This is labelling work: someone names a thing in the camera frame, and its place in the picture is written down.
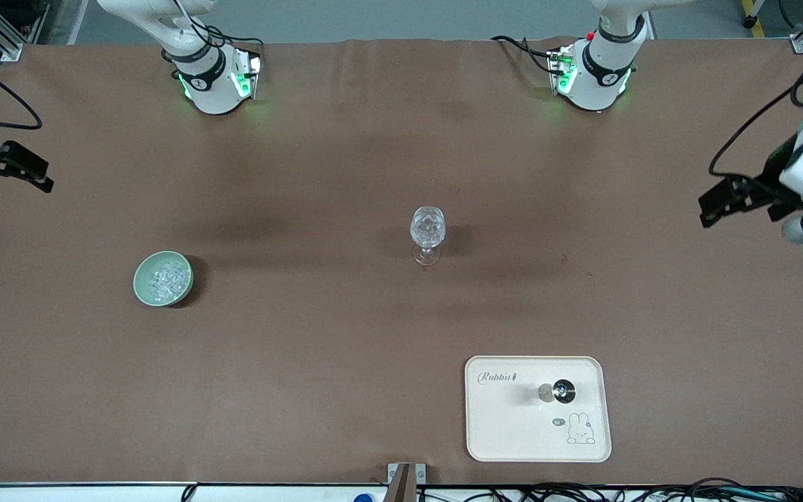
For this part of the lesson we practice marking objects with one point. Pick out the clear ice cube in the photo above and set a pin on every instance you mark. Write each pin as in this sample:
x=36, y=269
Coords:
x=429, y=224

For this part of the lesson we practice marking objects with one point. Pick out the clear stemmed wine glass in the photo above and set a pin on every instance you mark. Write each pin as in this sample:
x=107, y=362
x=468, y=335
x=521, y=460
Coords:
x=428, y=244

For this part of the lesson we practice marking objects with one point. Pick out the metal bracket with post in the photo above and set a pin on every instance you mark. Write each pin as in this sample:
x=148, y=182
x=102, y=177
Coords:
x=405, y=484

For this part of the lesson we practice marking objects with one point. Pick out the cream tray with rabbit print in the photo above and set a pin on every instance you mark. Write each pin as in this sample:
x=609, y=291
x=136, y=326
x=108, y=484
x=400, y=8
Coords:
x=513, y=432

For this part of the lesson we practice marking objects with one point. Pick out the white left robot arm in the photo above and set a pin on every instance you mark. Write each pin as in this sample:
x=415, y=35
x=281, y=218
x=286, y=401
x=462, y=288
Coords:
x=600, y=84

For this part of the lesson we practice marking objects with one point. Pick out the pale green bowl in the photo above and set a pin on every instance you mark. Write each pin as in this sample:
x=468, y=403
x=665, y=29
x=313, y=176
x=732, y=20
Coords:
x=142, y=282

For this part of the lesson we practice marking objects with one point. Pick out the brown table mat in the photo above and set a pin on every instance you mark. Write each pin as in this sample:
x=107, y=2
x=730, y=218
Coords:
x=304, y=362

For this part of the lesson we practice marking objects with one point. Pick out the pile of clear ice cubes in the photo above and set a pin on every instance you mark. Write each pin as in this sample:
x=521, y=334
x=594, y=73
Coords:
x=170, y=280

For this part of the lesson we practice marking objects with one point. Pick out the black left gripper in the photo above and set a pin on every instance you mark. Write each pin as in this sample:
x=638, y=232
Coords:
x=775, y=176

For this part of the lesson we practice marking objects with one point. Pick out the steel double cone jigger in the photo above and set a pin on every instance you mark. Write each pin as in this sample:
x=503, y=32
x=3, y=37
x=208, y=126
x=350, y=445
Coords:
x=560, y=392

